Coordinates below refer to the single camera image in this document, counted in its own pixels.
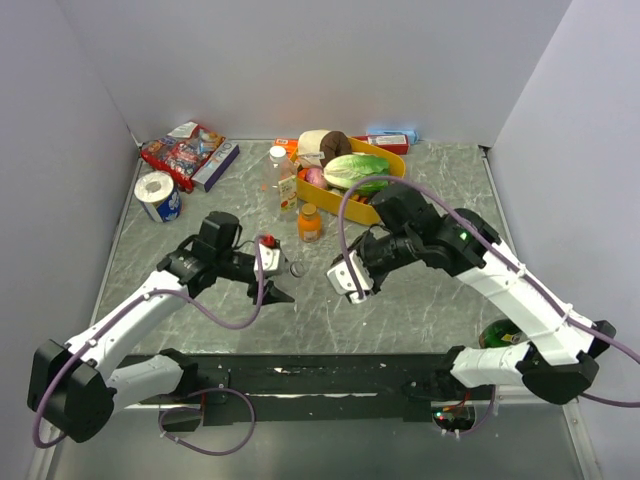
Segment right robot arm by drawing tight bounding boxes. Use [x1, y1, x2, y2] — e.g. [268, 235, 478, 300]
[342, 183, 615, 405]

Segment toilet paper roll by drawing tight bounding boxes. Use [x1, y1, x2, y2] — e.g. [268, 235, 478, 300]
[134, 171, 182, 223]

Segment orange packet box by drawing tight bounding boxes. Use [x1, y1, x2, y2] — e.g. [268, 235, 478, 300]
[273, 138, 298, 156]

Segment green toy lettuce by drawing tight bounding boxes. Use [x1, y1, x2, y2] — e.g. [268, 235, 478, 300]
[323, 154, 391, 190]

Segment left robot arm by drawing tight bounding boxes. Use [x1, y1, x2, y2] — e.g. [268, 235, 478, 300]
[27, 211, 293, 449]

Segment blue red box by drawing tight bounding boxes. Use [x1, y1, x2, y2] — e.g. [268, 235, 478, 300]
[356, 128, 419, 155]

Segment brown plush toy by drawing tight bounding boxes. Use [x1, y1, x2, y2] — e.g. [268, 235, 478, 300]
[296, 129, 353, 168]

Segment brown bottle cap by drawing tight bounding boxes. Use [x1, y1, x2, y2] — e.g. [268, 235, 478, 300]
[301, 203, 317, 216]

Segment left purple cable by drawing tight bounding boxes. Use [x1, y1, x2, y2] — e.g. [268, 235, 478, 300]
[32, 237, 266, 449]

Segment red snack bag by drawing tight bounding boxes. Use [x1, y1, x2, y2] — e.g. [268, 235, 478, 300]
[141, 121, 226, 192]

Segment small orange juice bottle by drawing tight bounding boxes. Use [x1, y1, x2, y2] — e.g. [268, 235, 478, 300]
[297, 209, 323, 242]

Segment yellow plastic basket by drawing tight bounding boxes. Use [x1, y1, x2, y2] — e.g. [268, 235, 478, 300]
[294, 136, 406, 226]

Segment purple silver box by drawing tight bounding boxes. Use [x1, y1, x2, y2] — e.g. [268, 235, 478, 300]
[192, 141, 240, 192]

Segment purple toy onion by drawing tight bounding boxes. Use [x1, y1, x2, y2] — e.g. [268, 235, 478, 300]
[305, 167, 328, 190]

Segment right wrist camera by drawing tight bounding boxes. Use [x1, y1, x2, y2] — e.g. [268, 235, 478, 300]
[326, 251, 374, 304]

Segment large clear plastic bottle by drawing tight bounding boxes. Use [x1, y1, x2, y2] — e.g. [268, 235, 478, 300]
[263, 152, 298, 217]

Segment green glass bottle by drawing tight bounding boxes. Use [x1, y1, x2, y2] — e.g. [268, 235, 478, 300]
[478, 319, 523, 349]

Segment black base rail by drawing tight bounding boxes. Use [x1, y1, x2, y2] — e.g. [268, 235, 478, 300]
[112, 352, 501, 426]

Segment white bottle cap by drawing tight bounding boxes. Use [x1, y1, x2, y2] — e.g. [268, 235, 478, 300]
[269, 145, 287, 162]

